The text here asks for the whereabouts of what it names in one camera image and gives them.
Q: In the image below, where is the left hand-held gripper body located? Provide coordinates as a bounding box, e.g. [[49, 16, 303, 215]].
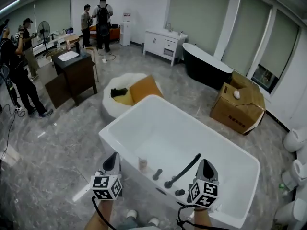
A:
[[90, 152, 123, 201]]

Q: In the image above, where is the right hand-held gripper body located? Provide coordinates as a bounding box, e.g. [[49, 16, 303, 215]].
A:
[[187, 159, 220, 209]]

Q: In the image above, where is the small translucent beige bottle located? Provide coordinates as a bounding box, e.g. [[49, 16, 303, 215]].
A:
[[138, 157, 148, 173]]

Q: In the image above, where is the white bathtub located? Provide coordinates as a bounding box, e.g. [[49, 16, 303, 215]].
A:
[[98, 94, 261, 230]]

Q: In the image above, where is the person's left forearm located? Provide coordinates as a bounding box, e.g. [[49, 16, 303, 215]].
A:
[[83, 197, 116, 230]]

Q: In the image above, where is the person's right forearm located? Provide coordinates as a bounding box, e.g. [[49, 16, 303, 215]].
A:
[[191, 205, 213, 230]]

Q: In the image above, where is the black freestanding bathtub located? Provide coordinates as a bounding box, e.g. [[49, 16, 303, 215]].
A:
[[182, 42, 234, 91]]

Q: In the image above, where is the person's jeans leg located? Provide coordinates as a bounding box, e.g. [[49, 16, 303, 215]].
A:
[[117, 215, 145, 230]]

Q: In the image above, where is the white round bean bag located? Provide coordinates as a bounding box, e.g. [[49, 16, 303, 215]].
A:
[[100, 72, 164, 126]]

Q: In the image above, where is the large cardboard box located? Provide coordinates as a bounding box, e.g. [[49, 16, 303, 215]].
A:
[[209, 70, 267, 136]]

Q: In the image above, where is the white toilet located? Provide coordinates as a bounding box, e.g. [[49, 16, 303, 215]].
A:
[[274, 197, 307, 228], [282, 159, 307, 192], [283, 126, 307, 153]]

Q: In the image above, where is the yellow cushion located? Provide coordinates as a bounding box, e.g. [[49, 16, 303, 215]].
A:
[[112, 90, 135, 106]]

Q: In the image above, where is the black cloth item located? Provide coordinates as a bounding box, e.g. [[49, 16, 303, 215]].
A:
[[110, 87, 129, 99]]

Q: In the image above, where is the orange cushion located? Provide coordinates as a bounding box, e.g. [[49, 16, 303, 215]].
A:
[[129, 74, 165, 104]]

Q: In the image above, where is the brown wooden board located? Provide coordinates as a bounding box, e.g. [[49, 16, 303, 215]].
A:
[[44, 73, 71, 110]]

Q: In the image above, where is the dark wooden vanity cabinet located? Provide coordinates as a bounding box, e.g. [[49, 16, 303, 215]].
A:
[[51, 47, 98, 107]]

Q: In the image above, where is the wooden chair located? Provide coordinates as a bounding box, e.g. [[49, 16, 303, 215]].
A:
[[84, 46, 100, 82]]

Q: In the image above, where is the white rectangular basin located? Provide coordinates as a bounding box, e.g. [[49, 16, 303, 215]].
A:
[[58, 50, 80, 62]]

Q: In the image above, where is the white vanity cabinet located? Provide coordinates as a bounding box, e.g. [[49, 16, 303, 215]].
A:
[[143, 28, 189, 68]]

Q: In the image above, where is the white water dispenser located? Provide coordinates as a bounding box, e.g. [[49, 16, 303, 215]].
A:
[[119, 20, 132, 47]]

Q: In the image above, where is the orange sofa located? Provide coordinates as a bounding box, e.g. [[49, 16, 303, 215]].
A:
[[89, 23, 121, 42]]

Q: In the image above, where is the grey window blind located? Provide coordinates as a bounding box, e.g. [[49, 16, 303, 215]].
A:
[[167, 0, 232, 56], [34, 0, 72, 34], [221, 0, 273, 75], [260, 9, 299, 79]]

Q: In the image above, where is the black standing fan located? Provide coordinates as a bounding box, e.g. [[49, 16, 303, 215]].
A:
[[36, 21, 51, 58]]

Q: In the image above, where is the black backpack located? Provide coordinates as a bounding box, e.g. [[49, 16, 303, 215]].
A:
[[96, 3, 111, 37]]

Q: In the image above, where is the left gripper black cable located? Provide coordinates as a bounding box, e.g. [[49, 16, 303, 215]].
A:
[[91, 195, 118, 230]]

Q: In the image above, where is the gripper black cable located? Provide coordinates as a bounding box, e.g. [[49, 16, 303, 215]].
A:
[[176, 203, 231, 230], [91, 195, 118, 230]]

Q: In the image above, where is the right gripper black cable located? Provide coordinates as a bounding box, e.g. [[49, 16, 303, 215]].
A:
[[176, 203, 231, 230]]

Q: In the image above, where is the black tall faucet handle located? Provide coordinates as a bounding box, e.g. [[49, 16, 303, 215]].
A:
[[152, 168, 163, 181]]

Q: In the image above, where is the black floor cable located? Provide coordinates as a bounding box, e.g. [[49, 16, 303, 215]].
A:
[[0, 103, 26, 158]]

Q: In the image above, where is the white power strip with cable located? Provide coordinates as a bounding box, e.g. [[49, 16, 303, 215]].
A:
[[96, 48, 117, 64]]

